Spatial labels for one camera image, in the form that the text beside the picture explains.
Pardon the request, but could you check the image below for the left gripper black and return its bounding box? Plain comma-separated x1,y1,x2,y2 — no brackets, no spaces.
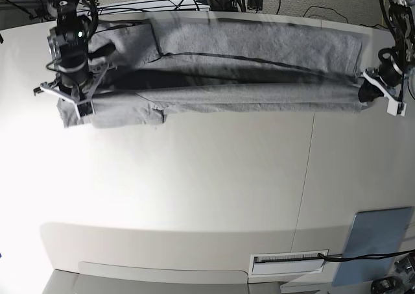
358,49,407,116

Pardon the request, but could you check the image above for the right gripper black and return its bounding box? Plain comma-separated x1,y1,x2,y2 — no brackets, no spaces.
33,27,109,117

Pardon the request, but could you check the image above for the grey T-shirt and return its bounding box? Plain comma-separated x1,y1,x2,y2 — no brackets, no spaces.
57,19,362,128

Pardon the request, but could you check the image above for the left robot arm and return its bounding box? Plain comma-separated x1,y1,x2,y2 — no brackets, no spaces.
358,0,414,116

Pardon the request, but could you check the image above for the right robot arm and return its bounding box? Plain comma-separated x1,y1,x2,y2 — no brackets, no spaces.
33,0,115,119

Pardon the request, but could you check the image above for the blue-grey flat panel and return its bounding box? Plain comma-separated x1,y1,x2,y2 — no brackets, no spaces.
332,206,413,287

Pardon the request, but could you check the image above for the black cable right edge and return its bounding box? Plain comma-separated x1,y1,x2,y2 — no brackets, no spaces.
303,5,348,23

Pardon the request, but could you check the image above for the black cable on table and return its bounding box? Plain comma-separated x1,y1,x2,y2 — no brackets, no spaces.
319,250,415,263

